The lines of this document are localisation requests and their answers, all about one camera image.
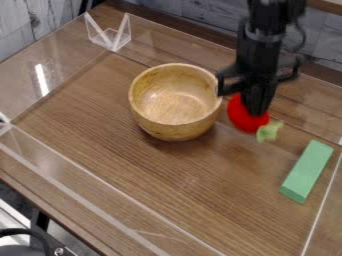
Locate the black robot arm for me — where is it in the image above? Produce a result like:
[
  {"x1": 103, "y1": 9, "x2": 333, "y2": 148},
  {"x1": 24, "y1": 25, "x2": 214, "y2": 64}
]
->
[{"x1": 215, "y1": 0, "x2": 307, "y2": 116}]

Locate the green rectangular block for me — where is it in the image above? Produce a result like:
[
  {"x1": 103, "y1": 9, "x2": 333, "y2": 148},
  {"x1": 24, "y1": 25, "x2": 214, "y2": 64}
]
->
[{"x1": 279, "y1": 140, "x2": 334, "y2": 204}]

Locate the wooden bowl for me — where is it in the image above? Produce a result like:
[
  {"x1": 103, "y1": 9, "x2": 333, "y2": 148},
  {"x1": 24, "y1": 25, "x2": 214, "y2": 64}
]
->
[{"x1": 128, "y1": 63, "x2": 223, "y2": 141}]

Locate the black cable bottom left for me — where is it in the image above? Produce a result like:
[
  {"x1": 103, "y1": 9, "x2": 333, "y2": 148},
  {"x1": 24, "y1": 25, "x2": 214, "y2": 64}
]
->
[{"x1": 0, "y1": 227, "x2": 51, "y2": 256}]

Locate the black table leg bracket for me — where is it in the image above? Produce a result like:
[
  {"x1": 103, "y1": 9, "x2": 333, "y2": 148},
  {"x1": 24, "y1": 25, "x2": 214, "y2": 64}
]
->
[{"x1": 31, "y1": 208, "x2": 96, "y2": 256}]

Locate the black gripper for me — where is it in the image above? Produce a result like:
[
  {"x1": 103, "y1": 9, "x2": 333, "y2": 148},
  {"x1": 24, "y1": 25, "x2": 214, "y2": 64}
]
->
[{"x1": 215, "y1": 53, "x2": 302, "y2": 117}]

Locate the clear acrylic corner bracket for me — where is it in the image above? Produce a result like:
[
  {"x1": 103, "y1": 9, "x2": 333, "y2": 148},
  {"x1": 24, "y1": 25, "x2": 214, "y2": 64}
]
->
[{"x1": 84, "y1": 12, "x2": 131, "y2": 52}]

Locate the red plush fruit green leaf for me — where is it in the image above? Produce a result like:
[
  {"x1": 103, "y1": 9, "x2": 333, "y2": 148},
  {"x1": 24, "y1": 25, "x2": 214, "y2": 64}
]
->
[{"x1": 227, "y1": 94, "x2": 283, "y2": 143}]

